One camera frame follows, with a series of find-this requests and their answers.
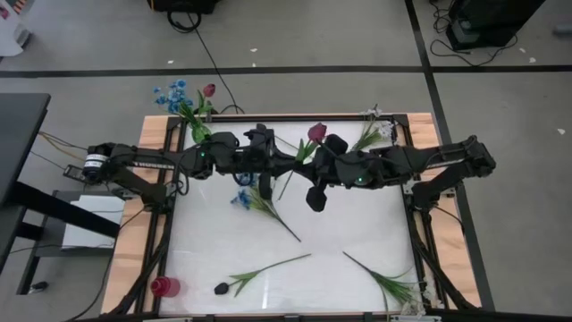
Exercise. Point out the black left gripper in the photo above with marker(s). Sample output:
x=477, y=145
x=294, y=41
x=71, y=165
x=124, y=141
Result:
x=246, y=161

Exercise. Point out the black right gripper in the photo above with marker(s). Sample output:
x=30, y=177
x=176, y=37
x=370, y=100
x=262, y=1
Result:
x=337, y=170

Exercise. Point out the red artificial tulip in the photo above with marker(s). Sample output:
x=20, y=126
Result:
x=317, y=133
x=209, y=90

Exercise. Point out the blue artificial flower bunch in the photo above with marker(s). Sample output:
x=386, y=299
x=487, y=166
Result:
x=176, y=96
x=268, y=210

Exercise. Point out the white artificial flower bunch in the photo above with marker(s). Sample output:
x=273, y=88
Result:
x=366, y=139
x=393, y=286

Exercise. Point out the red vase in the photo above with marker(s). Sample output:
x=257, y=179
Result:
x=165, y=287

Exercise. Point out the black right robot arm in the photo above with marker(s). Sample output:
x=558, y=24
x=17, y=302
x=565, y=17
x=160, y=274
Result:
x=447, y=154

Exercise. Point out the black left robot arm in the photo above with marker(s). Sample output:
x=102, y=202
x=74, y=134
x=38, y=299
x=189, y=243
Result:
x=147, y=157

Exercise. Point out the green glass vase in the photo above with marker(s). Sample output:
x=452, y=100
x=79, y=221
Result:
x=201, y=133

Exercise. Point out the wooden base board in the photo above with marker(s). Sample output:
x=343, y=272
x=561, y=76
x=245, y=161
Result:
x=127, y=237

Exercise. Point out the black equipment case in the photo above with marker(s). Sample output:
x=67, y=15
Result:
x=183, y=5

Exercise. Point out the white box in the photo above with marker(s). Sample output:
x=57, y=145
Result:
x=89, y=223

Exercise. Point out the black power adapter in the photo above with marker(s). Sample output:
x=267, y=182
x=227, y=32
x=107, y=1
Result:
x=73, y=172

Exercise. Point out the black computer case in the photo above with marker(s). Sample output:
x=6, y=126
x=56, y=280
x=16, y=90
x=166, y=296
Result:
x=491, y=22

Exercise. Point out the grey floor object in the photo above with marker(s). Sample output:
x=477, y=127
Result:
x=564, y=30

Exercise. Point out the black desk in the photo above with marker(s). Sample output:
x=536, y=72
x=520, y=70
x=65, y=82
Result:
x=11, y=170

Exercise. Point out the black aluminium table frame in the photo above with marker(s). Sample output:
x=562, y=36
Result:
x=339, y=118

